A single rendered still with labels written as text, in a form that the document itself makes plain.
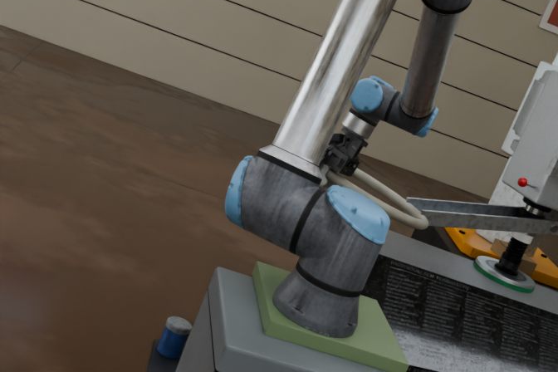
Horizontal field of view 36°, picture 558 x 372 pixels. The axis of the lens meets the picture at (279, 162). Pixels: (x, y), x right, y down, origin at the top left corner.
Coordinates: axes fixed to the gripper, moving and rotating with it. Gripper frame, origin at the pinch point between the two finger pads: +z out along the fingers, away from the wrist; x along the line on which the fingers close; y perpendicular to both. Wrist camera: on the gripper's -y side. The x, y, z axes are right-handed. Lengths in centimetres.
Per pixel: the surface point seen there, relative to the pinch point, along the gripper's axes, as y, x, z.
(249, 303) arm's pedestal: 38, -59, 18
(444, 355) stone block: 48, 38, 24
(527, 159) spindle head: 24, 68, -40
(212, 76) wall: -446, 447, 52
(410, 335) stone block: 38, 31, 24
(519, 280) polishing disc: 41, 78, -3
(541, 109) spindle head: 19, 68, -56
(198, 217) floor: -168, 182, 88
